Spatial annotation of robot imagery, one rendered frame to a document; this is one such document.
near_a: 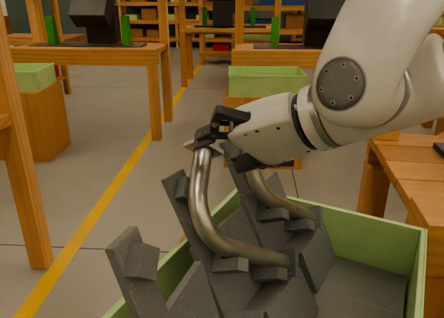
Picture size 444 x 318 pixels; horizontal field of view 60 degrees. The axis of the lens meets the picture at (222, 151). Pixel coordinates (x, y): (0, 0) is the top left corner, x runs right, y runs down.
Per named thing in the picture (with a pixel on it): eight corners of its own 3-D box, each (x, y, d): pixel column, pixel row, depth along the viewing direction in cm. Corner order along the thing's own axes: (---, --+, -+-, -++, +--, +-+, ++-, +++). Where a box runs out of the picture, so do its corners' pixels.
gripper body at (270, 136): (337, 112, 52) (271, 135, 60) (295, 72, 46) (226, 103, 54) (338, 160, 49) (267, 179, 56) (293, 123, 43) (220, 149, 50)
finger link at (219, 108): (274, 124, 51) (244, 137, 55) (233, 96, 47) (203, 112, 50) (273, 131, 51) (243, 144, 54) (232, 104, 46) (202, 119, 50)
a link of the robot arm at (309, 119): (349, 103, 51) (329, 110, 53) (314, 66, 46) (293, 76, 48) (352, 159, 47) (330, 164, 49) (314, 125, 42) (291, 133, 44)
